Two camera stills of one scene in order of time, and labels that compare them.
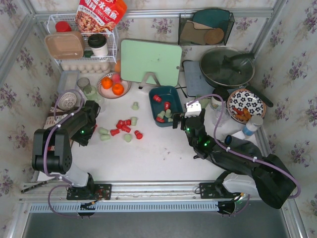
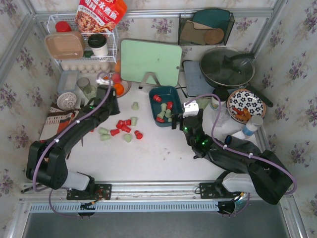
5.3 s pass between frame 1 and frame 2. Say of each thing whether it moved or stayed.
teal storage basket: stayed
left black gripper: moved
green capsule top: stayed
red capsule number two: moved
